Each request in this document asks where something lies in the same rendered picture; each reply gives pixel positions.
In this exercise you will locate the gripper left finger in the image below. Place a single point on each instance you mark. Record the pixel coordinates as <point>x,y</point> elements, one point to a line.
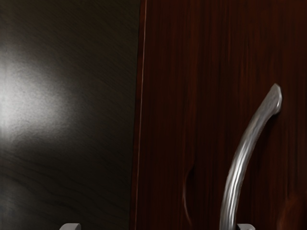
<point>70,226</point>

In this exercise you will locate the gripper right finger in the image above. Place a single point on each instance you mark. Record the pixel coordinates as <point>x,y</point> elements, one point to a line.
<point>244,227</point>

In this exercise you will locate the dark red wooden cabinet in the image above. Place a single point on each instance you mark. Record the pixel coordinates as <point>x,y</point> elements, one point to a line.
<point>192,95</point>

